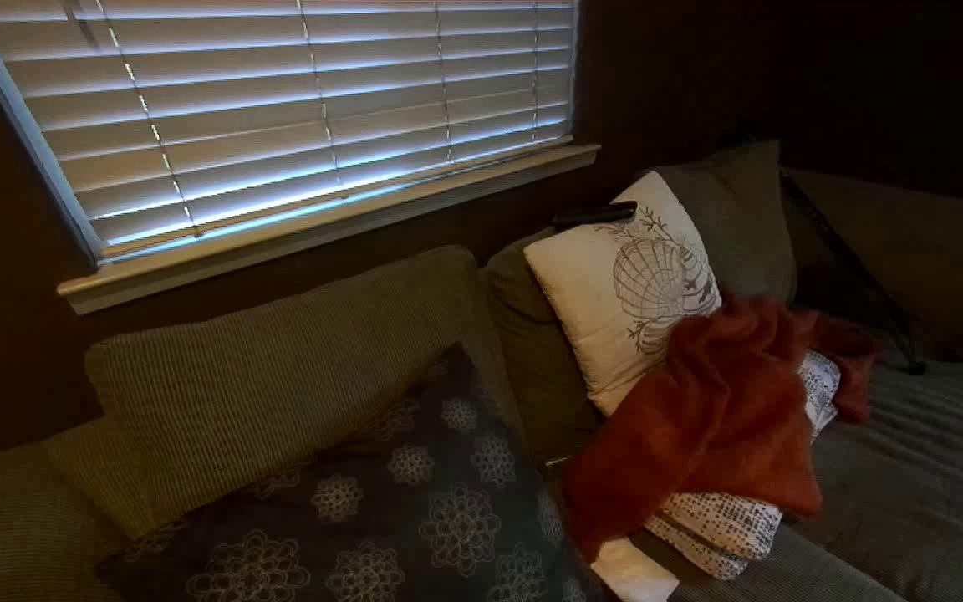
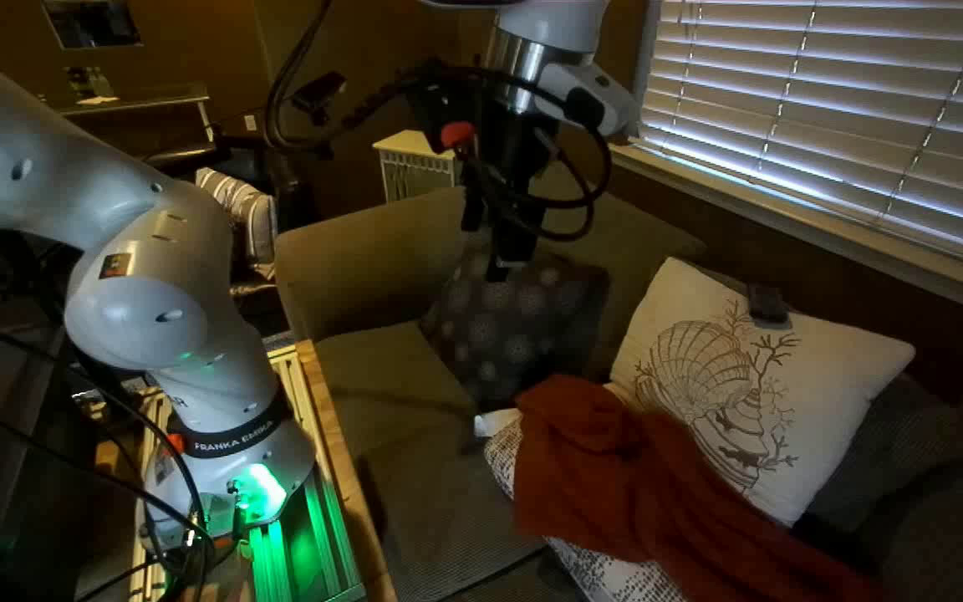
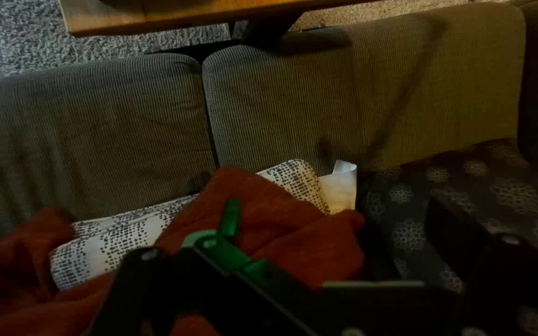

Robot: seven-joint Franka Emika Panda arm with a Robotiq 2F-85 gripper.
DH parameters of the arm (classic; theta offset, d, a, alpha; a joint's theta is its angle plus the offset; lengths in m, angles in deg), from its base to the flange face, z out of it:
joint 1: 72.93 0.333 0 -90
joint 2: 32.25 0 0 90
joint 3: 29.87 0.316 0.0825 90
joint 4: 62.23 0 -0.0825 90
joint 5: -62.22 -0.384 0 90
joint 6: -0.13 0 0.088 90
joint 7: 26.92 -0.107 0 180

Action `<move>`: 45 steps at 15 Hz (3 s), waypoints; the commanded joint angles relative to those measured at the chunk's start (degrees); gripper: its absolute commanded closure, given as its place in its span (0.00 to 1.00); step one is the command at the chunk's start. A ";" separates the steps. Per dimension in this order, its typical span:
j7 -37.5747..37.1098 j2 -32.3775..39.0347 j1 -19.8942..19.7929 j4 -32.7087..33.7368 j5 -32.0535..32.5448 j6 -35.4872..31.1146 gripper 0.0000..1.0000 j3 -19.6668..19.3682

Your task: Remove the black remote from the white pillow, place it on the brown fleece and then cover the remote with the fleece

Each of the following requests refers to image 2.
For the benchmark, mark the beige window sill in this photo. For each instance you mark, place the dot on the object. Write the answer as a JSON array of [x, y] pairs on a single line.
[[818, 223]]

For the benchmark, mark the dark framed wall picture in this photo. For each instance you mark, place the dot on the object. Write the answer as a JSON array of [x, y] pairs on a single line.
[[92, 23]]

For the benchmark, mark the grey green sofa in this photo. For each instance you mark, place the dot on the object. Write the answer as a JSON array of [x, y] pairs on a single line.
[[417, 445]]

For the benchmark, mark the white vented cabinet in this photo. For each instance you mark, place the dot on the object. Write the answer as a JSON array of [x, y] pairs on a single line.
[[417, 170]]

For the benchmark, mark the black remote control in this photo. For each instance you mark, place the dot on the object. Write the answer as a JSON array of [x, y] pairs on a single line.
[[766, 302]]

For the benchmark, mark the dark grey floral pillow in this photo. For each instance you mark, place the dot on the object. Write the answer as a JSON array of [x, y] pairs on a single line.
[[517, 329]]

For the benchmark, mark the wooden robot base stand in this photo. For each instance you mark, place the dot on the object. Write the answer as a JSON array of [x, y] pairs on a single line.
[[325, 522]]

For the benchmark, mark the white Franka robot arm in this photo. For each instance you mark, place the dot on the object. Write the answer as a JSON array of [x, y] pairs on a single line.
[[135, 279]]

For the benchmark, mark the rust brown fleece blanket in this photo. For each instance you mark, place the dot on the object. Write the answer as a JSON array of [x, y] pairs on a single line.
[[637, 491]]

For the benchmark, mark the wooden wall shelf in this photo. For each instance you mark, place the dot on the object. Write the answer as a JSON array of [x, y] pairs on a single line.
[[142, 113]]

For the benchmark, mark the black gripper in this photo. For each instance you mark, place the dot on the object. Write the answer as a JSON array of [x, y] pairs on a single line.
[[517, 184]]

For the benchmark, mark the white shell print pillow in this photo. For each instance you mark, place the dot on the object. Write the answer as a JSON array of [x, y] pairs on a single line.
[[804, 390]]

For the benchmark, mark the white window blind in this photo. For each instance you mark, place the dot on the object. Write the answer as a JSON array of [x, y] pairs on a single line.
[[838, 103]]

